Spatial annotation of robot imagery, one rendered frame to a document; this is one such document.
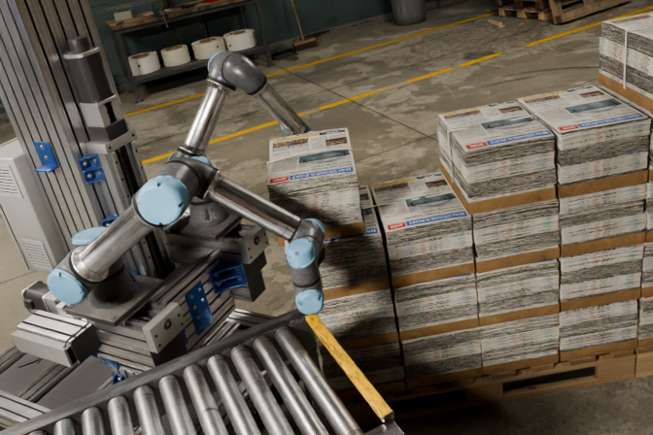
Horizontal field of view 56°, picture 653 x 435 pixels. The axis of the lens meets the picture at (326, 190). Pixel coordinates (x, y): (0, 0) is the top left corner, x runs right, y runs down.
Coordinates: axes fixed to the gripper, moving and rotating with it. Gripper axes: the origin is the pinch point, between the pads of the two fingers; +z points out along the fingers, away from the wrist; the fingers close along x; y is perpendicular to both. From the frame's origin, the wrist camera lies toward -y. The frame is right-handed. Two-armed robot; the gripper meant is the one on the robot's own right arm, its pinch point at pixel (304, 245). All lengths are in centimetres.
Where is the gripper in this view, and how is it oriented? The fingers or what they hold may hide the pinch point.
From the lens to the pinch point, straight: 194.9
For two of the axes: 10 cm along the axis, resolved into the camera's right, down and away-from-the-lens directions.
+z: -0.9, -4.2, 9.0
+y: -1.6, -8.9, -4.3
